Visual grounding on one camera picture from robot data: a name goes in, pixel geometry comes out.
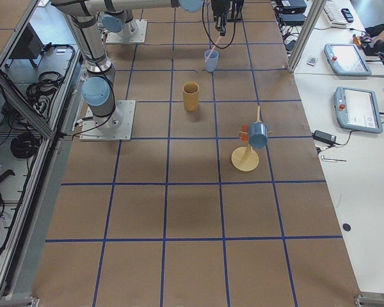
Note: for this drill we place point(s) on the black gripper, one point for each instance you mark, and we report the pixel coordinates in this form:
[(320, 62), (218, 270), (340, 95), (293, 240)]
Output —
[(218, 8)]

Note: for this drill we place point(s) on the light blue plastic cup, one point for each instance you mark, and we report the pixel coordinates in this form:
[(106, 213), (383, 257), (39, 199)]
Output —
[(211, 60)]

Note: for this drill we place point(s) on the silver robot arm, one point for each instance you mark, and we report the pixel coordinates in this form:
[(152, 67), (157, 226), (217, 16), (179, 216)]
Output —
[(125, 16), (82, 16)]

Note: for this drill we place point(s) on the bamboo cylinder holder cup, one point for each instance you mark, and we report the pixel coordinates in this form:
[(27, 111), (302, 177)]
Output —
[(190, 92)]

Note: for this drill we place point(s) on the orange mug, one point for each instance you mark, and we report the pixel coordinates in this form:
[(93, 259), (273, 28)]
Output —
[(243, 133)]

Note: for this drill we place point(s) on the blue mug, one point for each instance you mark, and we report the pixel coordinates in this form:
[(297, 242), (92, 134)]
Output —
[(258, 135)]

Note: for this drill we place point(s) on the upper teach pendant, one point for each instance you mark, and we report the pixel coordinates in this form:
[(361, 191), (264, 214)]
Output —
[(346, 60)]

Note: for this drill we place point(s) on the teach pendant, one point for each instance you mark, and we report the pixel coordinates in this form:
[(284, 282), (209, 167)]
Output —
[(346, 60), (357, 109)]

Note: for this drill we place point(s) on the wooden mug tree stand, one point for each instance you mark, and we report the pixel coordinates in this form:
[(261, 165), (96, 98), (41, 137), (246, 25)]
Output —
[(245, 158)]

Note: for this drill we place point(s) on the black power adapter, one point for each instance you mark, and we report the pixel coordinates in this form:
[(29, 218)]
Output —
[(324, 137)]

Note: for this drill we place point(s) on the lower teach pendant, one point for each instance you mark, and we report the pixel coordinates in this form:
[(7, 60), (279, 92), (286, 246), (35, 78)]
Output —
[(357, 109)]

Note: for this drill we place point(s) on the allen key tool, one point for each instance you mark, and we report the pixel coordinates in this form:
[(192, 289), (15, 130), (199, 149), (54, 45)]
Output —
[(325, 159)]

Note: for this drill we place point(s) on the black monitor box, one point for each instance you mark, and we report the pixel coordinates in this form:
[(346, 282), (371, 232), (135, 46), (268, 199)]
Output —
[(29, 46)]

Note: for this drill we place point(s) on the black wire mug rack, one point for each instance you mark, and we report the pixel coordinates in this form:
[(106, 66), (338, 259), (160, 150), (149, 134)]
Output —
[(235, 11)]

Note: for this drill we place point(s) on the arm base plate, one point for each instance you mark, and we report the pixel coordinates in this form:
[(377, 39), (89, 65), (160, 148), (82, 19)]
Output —
[(118, 127), (132, 32)]

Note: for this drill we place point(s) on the aluminium frame post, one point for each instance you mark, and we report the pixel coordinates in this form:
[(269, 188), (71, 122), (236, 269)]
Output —
[(314, 12)]

